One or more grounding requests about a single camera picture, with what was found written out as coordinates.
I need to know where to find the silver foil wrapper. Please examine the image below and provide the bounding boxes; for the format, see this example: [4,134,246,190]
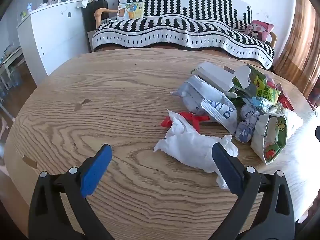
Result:
[246,82,258,97]

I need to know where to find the torn white cardboard box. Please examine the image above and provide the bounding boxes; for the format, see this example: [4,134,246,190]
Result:
[191,62,252,98]

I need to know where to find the white side table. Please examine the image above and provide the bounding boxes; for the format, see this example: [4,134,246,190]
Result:
[0,45,25,90]

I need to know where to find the white and blue plastic bag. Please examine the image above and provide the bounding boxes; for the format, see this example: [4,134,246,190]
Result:
[171,75,238,135]

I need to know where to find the white tissue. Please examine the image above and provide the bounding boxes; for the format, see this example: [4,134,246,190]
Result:
[153,109,239,189]

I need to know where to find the red box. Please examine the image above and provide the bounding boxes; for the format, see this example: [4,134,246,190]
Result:
[276,82,295,112]

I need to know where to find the white cabinet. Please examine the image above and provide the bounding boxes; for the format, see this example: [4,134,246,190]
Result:
[17,0,92,77]

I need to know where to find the black white striped sofa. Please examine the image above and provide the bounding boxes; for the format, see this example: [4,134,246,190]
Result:
[91,0,275,70]

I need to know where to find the black stand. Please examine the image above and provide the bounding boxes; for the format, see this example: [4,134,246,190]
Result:
[81,0,108,53]

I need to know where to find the wooden frame sofa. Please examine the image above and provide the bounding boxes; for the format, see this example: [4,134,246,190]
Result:
[94,7,278,55]

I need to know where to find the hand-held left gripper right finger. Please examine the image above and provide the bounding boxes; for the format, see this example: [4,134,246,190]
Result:
[209,142,296,240]

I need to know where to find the dark green carton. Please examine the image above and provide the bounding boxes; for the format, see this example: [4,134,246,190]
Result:
[246,65,268,85]

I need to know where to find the colourful picture book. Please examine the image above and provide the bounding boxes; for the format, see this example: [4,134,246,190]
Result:
[117,2,145,20]

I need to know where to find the brown curtain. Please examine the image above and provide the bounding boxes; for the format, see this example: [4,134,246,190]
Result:
[272,0,320,98]

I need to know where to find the blue-white paper ball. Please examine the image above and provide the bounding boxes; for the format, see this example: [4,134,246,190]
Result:
[235,119,255,144]
[240,104,260,123]

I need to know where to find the red plastic scrap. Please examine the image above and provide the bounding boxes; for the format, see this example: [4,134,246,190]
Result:
[161,112,210,133]

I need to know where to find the pink cartoon pillow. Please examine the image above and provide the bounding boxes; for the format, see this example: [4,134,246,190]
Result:
[244,19,275,42]

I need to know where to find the yellow-green snack packet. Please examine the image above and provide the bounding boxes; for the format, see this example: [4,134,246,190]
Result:
[254,76,282,105]

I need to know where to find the cartoon print snack bag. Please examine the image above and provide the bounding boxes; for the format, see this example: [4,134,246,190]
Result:
[251,111,288,165]

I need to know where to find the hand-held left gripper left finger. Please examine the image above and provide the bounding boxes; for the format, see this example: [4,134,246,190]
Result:
[28,144,113,240]

